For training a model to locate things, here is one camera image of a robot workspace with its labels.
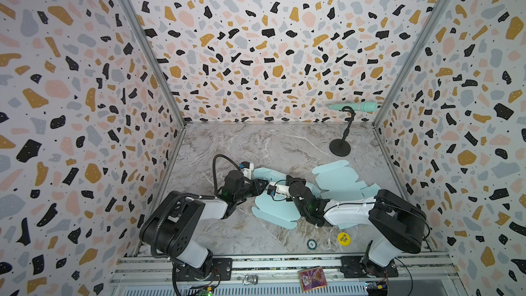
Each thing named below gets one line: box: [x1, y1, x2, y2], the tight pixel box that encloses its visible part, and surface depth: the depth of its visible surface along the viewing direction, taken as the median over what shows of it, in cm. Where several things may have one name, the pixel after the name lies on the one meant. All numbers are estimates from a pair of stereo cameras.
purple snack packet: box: [297, 266, 328, 293], surface depth 72 cm
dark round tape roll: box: [306, 238, 318, 251], surface depth 81 cm
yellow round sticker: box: [337, 231, 352, 247], surface depth 83 cm
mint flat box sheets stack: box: [312, 159, 381, 201], surface depth 103 cm
